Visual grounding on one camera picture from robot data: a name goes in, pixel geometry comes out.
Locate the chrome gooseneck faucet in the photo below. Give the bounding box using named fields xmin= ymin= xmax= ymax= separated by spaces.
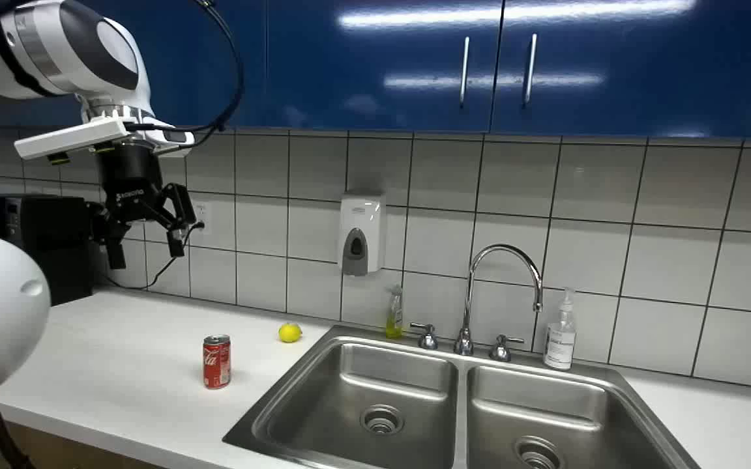
xmin=451 ymin=242 xmax=545 ymax=358

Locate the black power cord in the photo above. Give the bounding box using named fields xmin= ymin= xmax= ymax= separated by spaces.
xmin=145 ymin=222 xmax=206 ymax=293

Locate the silver cabinet door handle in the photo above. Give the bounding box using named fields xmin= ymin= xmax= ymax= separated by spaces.
xmin=456 ymin=34 xmax=473 ymax=109
xmin=522 ymin=32 xmax=540 ymax=108

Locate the yellow lemon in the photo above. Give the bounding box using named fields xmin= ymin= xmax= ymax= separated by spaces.
xmin=277 ymin=321 xmax=304 ymax=346

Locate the wooden base cabinet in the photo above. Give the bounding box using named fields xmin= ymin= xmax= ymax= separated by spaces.
xmin=0 ymin=419 xmax=160 ymax=469

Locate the clear pump soap bottle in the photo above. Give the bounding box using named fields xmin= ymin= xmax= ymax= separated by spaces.
xmin=541 ymin=290 xmax=578 ymax=374

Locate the white wall soap dispenser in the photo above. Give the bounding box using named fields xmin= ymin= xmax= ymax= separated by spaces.
xmin=335 ymin=194 xmax=385 ymax=278

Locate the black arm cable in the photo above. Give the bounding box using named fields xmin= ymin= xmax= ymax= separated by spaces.
xmin=125 ymin=0 xmax=248 ymax=151

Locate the green dish soap bottle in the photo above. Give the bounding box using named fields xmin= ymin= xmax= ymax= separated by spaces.
xmin=380 ymin=285 xmax=407 ymax=342

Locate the white wall outlet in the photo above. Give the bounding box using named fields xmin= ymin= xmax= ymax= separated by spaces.
xmin=185 ymin=200 xmax=214 ymax=247

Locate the red soda can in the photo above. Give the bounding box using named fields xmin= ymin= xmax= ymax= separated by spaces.
xmin=200 ymin=333 xmax=235 ymax=392

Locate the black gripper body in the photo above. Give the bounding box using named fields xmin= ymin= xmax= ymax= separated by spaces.
xmin=94 ymin=142 xmax=170 ymax=219

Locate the chrome faucet knob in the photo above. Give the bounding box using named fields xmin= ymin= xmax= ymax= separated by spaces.
xmin=408 ymin=321 xmax=439 ymax=351
xmin=488 ymin=333 xmax=515 ymax=366

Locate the black countertop appliance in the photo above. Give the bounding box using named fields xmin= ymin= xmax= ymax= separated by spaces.
xmin=0 ymin=194 xmax=106 ymax=307

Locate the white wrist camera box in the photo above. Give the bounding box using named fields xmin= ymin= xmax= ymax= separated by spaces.
xmin=12 ymin=114 xmax=198 ymax=165

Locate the stainless steel double sink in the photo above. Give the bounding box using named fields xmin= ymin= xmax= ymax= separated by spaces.
xmin=220 ymin=324 xmax=700 ymax=469

